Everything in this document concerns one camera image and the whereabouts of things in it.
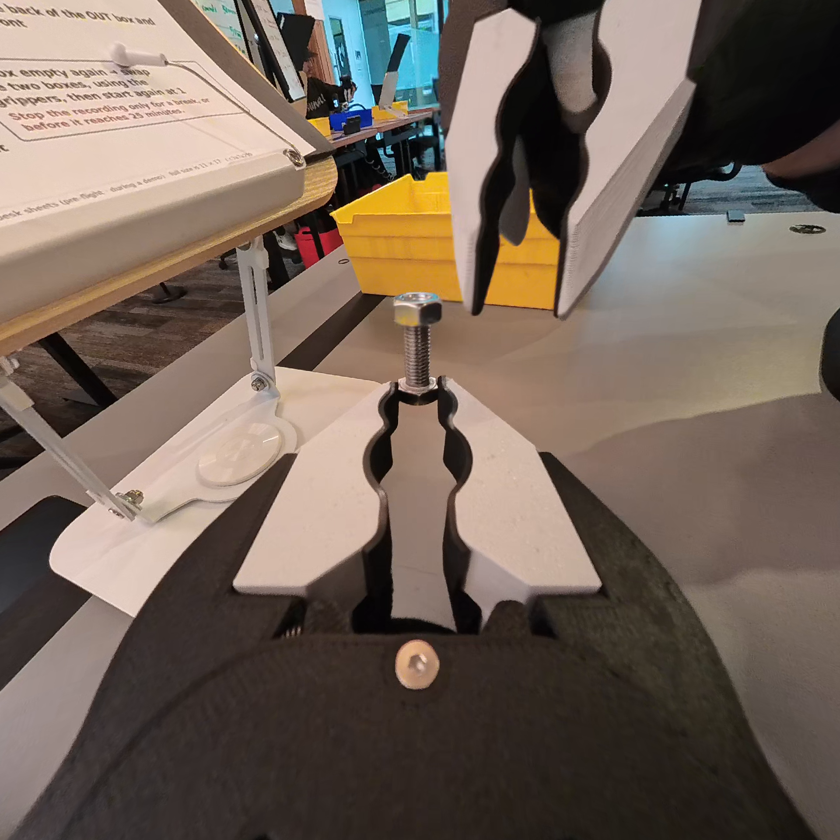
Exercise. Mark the small yellow tray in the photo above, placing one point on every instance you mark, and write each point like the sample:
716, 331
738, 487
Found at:
320, 127
390, 111

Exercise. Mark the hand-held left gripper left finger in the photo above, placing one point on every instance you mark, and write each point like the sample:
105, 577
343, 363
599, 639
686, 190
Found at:
315, 525

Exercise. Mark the silver hex bolt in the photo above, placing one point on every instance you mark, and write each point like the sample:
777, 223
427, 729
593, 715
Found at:
418, 348

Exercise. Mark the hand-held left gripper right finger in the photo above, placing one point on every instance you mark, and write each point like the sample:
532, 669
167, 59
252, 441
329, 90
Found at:
518, 525

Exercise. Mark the person's right forearm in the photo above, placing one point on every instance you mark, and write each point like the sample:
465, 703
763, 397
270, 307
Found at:
807, 79

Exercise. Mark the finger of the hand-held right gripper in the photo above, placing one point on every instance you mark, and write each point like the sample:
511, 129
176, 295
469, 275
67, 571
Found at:
476, 131
636, 98

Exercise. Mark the printed instruction sheet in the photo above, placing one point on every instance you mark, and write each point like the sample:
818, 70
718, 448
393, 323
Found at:
98, 98

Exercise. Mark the clear sign holder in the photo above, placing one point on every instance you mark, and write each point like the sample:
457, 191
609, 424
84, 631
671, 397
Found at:
394, 72

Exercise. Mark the long wooden table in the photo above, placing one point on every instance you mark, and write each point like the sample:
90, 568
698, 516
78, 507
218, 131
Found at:
394, 126

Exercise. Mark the white tethered pin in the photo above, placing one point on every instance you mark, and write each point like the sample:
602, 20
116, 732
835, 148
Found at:
128, 52

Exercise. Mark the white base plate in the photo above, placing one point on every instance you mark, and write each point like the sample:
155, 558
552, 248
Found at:
315, 397

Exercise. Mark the red bag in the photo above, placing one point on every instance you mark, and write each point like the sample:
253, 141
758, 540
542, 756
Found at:
318, 243

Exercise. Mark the small easel whiteboard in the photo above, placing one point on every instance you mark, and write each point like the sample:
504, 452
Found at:
272, 39

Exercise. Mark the silver frame screw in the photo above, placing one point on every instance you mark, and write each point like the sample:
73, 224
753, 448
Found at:
293, 157

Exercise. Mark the whiteboard with green writing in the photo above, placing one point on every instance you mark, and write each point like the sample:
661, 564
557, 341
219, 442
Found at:
223, 29

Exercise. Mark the blue storage bin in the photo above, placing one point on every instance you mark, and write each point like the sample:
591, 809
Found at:
351, 121

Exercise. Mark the white slotted support bracket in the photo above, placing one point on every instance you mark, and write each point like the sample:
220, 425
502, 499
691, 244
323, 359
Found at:
257, 308

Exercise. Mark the clear acrylic foot plate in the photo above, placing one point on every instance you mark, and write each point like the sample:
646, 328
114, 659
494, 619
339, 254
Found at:
239, 453

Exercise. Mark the yellow plastic bin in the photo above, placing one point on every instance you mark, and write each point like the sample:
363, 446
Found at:
394, 249

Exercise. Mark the clear acrylic support leg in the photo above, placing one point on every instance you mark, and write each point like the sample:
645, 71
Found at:
59, 439

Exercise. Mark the stand fastening screw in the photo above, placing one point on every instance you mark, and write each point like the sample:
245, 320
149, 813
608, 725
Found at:
131, 497
258, 382

